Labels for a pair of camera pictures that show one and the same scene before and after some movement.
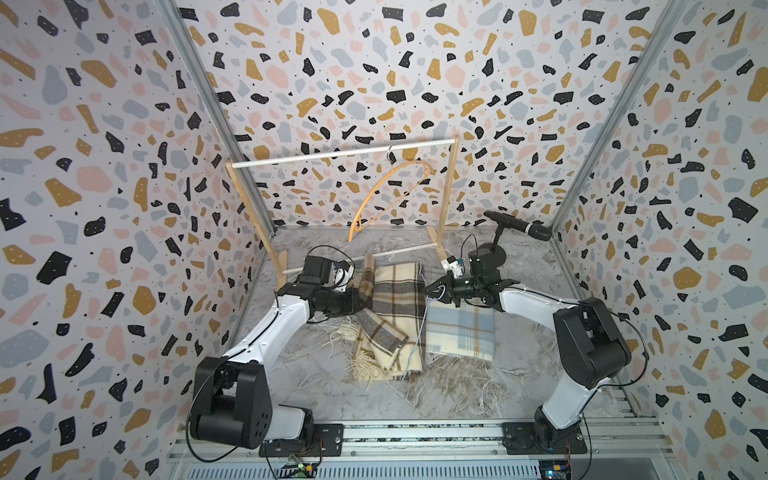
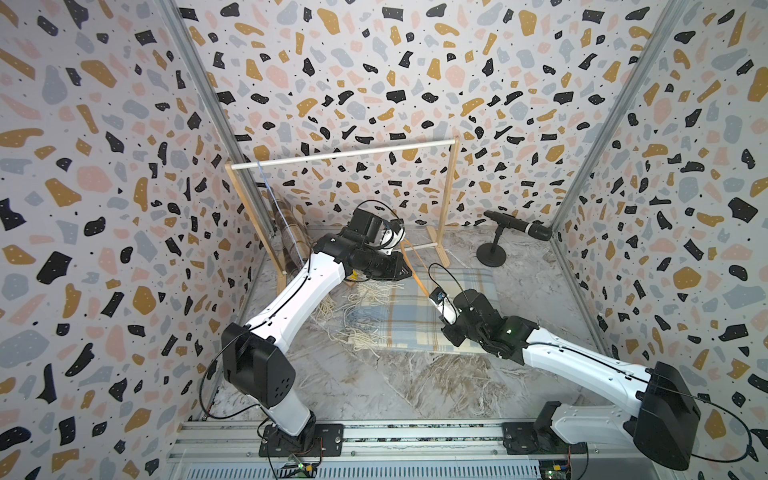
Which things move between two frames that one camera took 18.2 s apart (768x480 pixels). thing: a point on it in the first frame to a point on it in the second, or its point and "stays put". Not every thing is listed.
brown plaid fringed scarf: x=385 y=342 to x=295 y=239
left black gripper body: x=337 y=303 to x=381 y=266
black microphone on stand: x=491 y=255 stays put
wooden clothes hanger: x=394 y=201 to x=403 y=251
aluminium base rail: x=632 y=450 stays put
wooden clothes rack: x=440 y=249 stays put
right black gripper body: x=454 y=291 to x=459 y=331
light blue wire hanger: x=418 y=337 to x=274 y=202
